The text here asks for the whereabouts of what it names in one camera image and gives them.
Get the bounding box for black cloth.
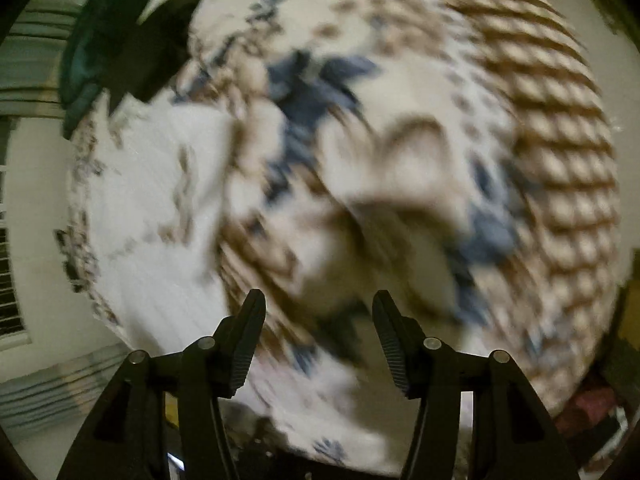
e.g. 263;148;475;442
102;0;203;111

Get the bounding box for window blinds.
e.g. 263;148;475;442
0;225;26;338

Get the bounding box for floral patterned bed blanket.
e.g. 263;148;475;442
54;0;623;466

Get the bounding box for dark green cloth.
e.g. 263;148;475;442
59;0;173;140

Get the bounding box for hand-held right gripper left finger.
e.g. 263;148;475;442
56;288;267;480

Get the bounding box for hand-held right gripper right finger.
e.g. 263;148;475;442
371;290;585;480

